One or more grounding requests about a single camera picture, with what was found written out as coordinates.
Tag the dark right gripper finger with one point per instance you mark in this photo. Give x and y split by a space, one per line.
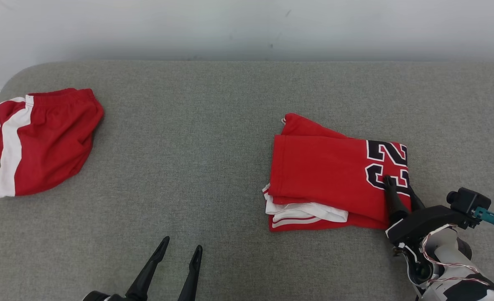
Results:
414 200
394 200

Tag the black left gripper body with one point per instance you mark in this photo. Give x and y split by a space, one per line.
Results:
100 297

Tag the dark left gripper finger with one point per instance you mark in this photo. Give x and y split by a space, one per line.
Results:
190 280
146 271

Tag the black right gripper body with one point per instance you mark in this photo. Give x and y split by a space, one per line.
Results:
422 223

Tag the red basketball jersey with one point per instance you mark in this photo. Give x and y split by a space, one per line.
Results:
322 171

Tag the red shorts white stripe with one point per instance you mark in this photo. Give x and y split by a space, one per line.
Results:
54 142

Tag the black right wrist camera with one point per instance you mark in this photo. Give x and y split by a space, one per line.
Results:
468 200

